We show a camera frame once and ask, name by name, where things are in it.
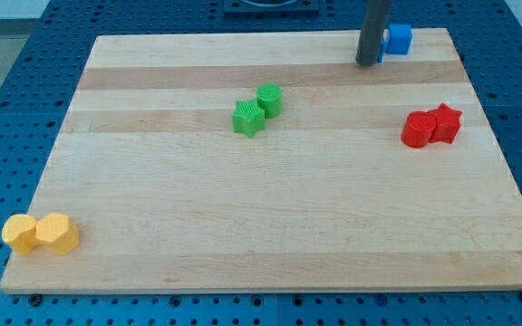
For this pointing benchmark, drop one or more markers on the yellow hexagon block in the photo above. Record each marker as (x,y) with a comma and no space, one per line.
(57,233)

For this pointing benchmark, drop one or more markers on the yellow heart block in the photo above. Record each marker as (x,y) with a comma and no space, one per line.
(19,233)

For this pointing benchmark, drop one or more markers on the wooden board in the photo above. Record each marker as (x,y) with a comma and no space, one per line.
(326,198)

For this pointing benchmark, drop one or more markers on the green star block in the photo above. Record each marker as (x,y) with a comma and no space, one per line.
(248,118)

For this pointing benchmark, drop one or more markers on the green cylinder block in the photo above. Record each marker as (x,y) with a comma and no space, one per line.
(269,97)

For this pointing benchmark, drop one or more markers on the blue block behind rod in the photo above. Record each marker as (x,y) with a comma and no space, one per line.
(382,50)

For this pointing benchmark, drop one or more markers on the red cylinder block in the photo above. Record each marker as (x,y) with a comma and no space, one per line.
(418,129)

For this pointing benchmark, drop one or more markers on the blue cube block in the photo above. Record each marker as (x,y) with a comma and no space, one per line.
(399,39)

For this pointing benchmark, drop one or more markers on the red star block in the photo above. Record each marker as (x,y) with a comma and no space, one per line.
(447,124)

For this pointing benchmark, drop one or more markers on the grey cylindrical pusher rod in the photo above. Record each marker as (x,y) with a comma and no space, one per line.
(373,25)

